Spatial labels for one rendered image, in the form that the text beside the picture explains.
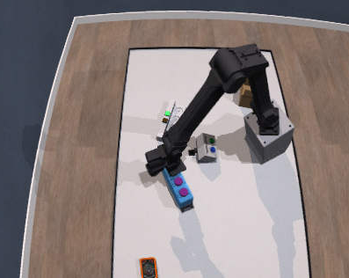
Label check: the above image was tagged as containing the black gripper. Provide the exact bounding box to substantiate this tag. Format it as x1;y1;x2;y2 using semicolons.
166;158;186;177

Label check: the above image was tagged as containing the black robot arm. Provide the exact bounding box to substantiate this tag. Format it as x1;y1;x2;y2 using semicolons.
145;43;280;177

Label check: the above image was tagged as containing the purple round cap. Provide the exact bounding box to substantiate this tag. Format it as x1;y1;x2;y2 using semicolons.
174;177;183;186
179;187;188;196

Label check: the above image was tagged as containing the small brown cardboard box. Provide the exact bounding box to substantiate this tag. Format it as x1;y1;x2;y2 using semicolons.
239;77;252;109

